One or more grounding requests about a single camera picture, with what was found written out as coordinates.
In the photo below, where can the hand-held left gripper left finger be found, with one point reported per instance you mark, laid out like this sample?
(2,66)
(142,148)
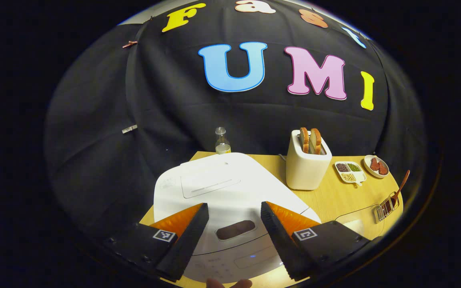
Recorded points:
(186,244)

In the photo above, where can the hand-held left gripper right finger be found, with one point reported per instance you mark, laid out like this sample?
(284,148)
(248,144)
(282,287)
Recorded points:
(280,244)

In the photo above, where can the white rice cooker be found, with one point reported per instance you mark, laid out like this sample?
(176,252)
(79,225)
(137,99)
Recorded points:
(230,184)

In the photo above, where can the brown wooden spoon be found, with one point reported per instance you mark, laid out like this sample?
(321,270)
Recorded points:
(401,186)

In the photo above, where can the white toaster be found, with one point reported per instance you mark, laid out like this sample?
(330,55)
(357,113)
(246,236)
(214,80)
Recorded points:
(306,172)

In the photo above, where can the white divided dish with beans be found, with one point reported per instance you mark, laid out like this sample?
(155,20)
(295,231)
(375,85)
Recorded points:
(349,172)

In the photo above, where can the small clear glass bottle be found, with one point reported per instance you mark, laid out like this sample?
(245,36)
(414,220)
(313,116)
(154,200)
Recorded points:
(222,144)

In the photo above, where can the toast bread slice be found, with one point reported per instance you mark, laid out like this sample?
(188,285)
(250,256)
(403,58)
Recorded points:
(304,140)
(315,140)

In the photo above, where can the white round plate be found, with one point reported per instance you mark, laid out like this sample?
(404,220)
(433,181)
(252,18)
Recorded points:
(368,170)

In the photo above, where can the red meat slice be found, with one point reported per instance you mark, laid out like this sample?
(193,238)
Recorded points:
(374,164)
(383,168)

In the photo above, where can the black backdrop cloth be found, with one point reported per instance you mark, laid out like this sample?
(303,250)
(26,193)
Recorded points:
(154,100)

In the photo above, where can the pink clothes peg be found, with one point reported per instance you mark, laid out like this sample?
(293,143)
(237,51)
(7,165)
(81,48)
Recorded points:
(130,44)

